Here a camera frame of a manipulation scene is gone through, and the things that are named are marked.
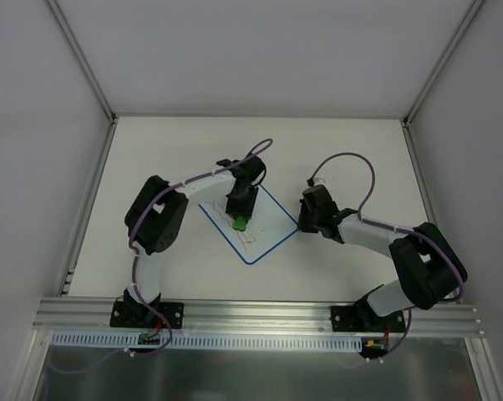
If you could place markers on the aluminium corner frame post left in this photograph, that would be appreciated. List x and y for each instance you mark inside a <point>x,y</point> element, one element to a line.
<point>66,31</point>

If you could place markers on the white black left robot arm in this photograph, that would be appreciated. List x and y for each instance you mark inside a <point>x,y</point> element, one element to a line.
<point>156,215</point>

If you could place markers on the white slotted cable duct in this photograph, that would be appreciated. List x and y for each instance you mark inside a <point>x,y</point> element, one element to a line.
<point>209,341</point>

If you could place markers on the aluminium front rail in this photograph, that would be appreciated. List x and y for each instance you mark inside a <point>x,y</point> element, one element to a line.
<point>255,317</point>

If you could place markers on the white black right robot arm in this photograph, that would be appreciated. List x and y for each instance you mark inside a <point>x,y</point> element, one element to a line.
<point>427,268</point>

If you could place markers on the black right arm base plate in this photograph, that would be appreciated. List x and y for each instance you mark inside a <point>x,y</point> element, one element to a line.
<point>359,318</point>

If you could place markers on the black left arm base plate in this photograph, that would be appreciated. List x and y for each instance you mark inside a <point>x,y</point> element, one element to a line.
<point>131,314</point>

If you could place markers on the green whiteboard eraser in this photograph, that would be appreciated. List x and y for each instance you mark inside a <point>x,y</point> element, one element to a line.
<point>240,223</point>

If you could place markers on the blue-framed small whiteboard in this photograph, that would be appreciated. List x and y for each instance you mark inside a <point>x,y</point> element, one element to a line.
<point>270,226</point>

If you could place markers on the aluminium corner frame post right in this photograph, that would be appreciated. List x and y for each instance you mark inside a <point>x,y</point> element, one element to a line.
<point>461,29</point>

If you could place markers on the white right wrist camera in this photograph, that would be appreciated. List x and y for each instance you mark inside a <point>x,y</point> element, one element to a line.
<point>312,181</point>

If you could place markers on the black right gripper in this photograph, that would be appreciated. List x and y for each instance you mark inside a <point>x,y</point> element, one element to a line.
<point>308,218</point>

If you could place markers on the aluminium corner frame post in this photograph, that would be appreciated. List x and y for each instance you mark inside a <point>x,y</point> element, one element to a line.
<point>66,31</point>
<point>461,29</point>

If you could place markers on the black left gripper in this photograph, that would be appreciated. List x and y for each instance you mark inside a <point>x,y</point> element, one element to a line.
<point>241,207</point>

